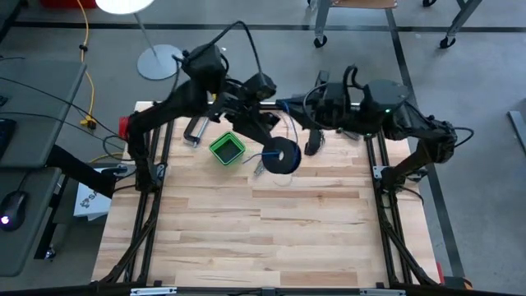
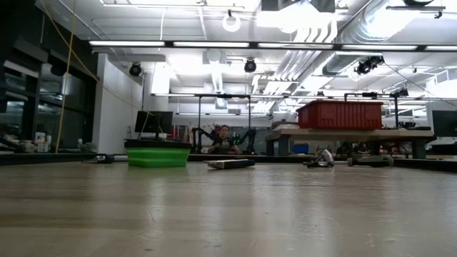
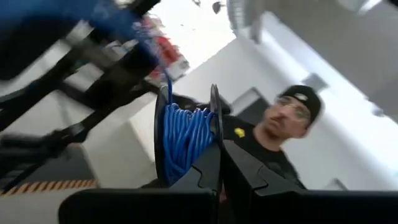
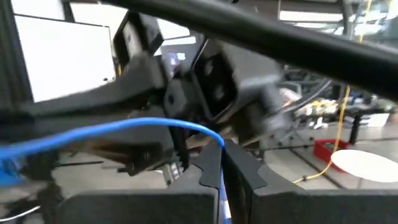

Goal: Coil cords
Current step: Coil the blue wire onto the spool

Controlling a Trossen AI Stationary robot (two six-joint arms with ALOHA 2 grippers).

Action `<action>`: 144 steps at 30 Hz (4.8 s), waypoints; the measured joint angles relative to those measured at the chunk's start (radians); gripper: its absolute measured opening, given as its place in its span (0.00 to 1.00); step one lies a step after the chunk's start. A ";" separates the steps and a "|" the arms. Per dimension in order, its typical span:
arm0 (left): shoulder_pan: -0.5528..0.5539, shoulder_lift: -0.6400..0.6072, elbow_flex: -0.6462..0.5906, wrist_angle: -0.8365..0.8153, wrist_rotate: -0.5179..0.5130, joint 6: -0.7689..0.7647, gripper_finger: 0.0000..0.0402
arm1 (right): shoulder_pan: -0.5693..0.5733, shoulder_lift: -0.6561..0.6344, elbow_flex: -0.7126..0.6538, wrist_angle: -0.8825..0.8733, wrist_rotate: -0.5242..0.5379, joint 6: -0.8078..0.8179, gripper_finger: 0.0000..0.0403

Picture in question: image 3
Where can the red storage bins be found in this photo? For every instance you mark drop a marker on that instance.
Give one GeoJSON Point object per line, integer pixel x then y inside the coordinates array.
{"type": "Point", "coordinates": [169, 53]}

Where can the yellow black hazard tape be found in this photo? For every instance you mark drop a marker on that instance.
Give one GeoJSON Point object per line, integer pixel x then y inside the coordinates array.
{"type": "Point", "coordinates": [46, 186]}

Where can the silver ventilation duct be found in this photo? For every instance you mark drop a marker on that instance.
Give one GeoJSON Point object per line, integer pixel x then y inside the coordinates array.
{"type": "Point", "coordinates": [242, 15]}

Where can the black cap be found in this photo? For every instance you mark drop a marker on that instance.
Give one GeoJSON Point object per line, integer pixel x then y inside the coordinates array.
{"type": "Point", "coordinates": [306, 98]}

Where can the black table frame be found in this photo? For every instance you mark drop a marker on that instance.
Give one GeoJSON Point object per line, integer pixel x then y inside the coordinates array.
{"type": "Point", "coordinates": [37, 146]}

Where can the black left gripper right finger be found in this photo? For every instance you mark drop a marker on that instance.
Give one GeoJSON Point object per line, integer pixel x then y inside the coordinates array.
{"type": "Point", "coordinates": [264, 202]}

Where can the eyeglasses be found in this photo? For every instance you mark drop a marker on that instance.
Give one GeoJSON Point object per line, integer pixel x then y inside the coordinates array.
{"type": "Point", "coordinates": [293, 109]}

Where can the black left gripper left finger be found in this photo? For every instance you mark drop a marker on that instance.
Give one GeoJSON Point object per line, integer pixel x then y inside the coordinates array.
{"type": "Point", "coordinates": [186, 202]}

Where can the black ceiling spot lamp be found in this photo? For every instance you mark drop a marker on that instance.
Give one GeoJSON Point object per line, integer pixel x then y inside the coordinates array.
{"type": "Point", "coordinates": [217, 7]}

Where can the person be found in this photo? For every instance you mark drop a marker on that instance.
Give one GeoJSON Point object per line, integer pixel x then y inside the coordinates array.
{"type": "Point", "coordinates": [267, 149]}

